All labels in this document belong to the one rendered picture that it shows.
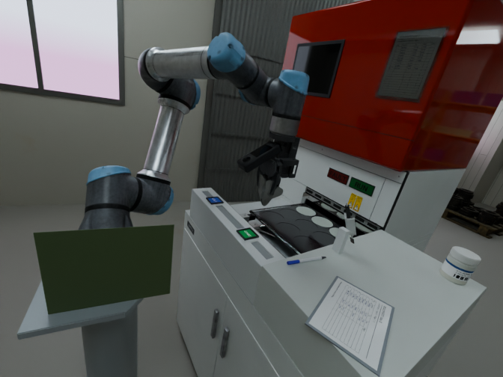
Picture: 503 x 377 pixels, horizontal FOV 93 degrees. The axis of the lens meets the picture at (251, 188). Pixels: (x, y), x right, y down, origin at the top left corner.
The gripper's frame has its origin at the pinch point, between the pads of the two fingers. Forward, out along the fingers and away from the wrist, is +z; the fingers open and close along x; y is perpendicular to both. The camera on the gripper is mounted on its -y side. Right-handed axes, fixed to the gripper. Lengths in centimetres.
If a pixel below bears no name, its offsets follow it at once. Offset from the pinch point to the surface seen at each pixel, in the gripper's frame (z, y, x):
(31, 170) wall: 74, -88, 241
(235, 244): 17.0, -4.1, 4.0
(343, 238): 8.2, 23.3, -14.6
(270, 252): 14.6, 2.4, -5.7
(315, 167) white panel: 1, 58, 32
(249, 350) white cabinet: 43.7, -4.4, -13.7
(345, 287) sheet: 13.8, 12.0, -25.8
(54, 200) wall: 105, -73, 239
